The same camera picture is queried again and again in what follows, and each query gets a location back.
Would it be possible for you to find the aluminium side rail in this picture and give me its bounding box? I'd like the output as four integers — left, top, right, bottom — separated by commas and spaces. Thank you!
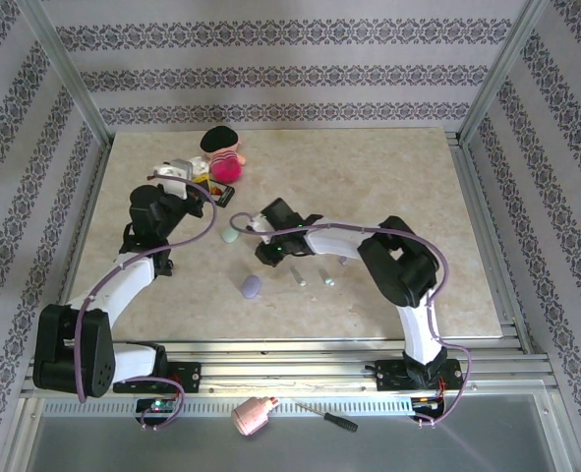
446, 131, 554, 394
43, 140, 117, 353

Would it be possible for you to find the purple oval earbud case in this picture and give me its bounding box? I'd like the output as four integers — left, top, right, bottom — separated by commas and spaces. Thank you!
239, 274, 262, 301

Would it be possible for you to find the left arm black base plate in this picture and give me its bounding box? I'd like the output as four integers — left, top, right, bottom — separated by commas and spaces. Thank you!
112, 361, 203, 394

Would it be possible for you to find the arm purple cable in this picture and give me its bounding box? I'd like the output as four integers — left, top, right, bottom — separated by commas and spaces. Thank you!
71, 176, 218, 432
228, 211, 472, 429

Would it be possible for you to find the aluminium frame post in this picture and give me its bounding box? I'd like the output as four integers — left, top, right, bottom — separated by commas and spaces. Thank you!
459, 0, 556, 144
17, 0, 113, 147

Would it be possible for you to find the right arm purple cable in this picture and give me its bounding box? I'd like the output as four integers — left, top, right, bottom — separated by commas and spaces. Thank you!
228, 211, 472, 429

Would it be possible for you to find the slotted grey cable duct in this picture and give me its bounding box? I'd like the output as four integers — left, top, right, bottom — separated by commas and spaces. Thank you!
41, 396, 414, 417

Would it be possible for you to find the small controller circuit board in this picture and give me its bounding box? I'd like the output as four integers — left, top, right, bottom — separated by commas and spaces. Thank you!
136, 397, 179, 414
410, 395, 446, 412

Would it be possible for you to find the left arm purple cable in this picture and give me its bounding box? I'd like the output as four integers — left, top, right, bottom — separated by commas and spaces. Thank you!
71, 176, 218, 432

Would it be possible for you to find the plush doll pink dress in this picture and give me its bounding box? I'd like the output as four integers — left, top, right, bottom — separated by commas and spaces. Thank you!
200, 125, 248, 184

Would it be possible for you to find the aluminium mounting rail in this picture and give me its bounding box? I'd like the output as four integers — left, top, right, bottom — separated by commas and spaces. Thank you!
22, 338, 552, 394

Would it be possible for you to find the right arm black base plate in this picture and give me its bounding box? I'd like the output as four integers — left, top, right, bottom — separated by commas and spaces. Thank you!
376, 358, 463, 392

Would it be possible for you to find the black battery pack red wire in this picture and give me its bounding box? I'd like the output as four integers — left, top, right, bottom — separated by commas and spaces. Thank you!
145, 171, 236, 207

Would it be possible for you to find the pink plastic bottle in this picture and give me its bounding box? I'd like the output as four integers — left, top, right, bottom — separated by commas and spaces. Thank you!
230, 394, 280, 438

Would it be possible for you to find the black handled screwdriver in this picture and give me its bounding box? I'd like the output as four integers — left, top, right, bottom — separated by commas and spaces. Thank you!
294, 400, 359, 434

